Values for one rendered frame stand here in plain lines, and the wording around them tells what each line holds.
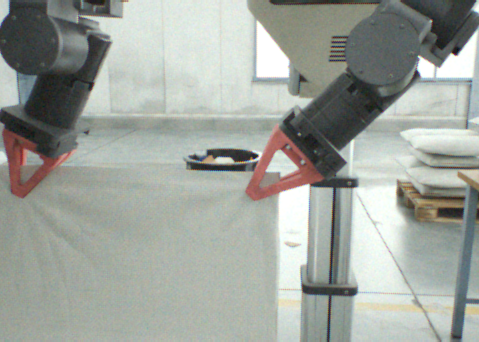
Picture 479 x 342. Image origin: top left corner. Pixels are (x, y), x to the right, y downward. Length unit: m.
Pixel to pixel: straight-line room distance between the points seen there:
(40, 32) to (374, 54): 0.28
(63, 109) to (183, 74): 8.15
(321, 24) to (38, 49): 0.59
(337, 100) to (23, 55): 0.28
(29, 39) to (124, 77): 8.48
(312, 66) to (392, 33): 0.59
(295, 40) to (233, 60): 7.60
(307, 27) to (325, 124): 0.49
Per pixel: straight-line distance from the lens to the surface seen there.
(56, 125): 0.54
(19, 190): 0.59
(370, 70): 0.40
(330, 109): 0.47
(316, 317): 1.19
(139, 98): 8.89
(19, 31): 0.47
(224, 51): 8.56
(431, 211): 3.96
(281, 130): 0.47
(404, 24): 0.41
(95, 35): 0.52
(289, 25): 0.93
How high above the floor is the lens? 1.20
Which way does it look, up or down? 13 degrees down
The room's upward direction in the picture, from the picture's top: straight up
